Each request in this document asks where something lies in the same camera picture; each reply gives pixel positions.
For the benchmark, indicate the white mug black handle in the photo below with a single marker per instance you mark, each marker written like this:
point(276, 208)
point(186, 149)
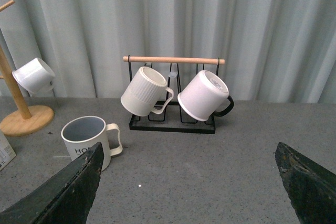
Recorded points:
point(204, 96)

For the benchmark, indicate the cream ribbed hanging mug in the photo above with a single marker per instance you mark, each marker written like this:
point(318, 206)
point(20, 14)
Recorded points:
point(144, 91)

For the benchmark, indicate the right gripper dark right finger camera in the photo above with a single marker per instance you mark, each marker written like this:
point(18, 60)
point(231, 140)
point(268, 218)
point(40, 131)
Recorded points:
point(310, 187)

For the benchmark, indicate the cream HOME mug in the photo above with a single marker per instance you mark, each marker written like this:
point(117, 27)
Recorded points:
point(84, 132)

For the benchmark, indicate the pale curtain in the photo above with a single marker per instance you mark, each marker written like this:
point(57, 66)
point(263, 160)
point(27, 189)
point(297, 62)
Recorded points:
point(275, 50)

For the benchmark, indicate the wooden mug tree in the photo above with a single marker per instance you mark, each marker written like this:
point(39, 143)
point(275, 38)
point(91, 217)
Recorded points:
point(27, 119)

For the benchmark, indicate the right gripper dark left finger camera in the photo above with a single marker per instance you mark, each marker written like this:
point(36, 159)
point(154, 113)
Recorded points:
point(67, 197)

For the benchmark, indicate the black wire mug rack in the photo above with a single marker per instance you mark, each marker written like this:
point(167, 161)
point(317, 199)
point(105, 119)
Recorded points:
point(173, 118)

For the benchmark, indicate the Pascual whole milk carton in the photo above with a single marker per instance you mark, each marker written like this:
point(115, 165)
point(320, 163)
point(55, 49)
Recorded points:
point(7, 154)

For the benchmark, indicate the white mug on tree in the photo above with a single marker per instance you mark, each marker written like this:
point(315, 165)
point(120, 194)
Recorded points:
point(35, 76)

